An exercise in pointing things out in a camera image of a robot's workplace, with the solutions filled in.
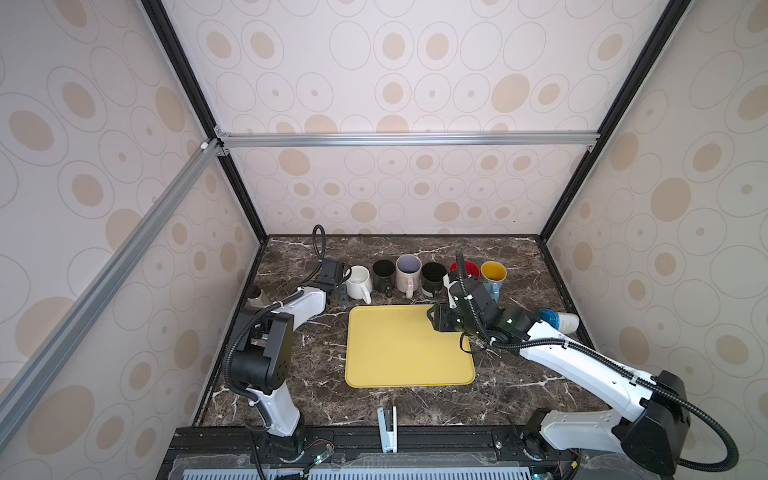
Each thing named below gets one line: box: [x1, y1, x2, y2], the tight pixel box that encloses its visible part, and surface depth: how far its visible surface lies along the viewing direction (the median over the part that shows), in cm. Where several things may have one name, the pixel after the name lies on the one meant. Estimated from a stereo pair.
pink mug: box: [395, 254, 423, 299], surface depth 99 cm
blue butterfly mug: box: [480, 260, 507, 301], surface depth 97 cm
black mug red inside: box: [372, 259, 395, 298], surface depth 101 cm
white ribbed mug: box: [346, 265, 373, 305], surface depth 100 cm
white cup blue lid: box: [538, 308, 580, 334], surface depth 91 cm
